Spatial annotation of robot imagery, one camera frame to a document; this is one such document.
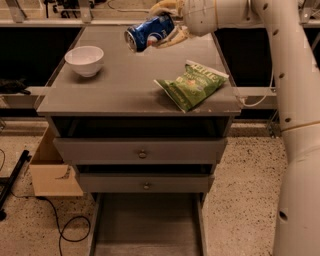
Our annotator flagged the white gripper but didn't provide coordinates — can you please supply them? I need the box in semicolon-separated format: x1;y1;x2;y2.
149;0;218;49

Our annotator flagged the blue pepsi can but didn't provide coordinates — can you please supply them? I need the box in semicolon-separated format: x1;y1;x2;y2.
124;13;175;53

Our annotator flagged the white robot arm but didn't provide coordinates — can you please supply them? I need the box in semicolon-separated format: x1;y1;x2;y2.
149;0;320;256

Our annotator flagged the grey drawer cabinet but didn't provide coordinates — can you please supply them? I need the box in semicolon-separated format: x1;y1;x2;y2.
35;25;242;256

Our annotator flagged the grey top drawer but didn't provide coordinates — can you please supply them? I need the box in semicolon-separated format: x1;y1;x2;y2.
53;138;226;165

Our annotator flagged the grey drawer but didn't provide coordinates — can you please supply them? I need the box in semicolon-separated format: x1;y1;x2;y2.
77;173;214;193
53;138;226;165
87;193;208;256

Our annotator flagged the grey middle drawer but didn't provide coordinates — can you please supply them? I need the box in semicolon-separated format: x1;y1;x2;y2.
77;173;214;193

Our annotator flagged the grey bottom drawer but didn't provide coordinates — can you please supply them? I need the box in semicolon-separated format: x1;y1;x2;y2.
87;193;208;256

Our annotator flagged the green chip bag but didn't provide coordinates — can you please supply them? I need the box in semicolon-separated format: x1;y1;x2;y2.
155;60;229;113

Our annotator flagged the white ceramic bowl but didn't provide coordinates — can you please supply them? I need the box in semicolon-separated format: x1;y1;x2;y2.
64;46;104;77

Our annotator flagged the brown cardboard box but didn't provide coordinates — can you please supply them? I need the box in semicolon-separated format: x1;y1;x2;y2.
29;128;83;197

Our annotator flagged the black stand leg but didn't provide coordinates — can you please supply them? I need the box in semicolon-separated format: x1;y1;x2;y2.
0;150;31;221

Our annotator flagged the white hanging cable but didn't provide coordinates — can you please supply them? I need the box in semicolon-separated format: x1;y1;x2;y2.
239;68;276;108

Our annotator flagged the grey metal rail frame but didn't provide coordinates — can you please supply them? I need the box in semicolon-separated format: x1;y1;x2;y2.
0;0;320;111

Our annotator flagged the black object on rail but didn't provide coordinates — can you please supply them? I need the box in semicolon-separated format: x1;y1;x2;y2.
0;79;31;95

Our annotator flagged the black floor cable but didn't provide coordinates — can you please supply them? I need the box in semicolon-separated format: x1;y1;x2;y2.
35;196;92;256

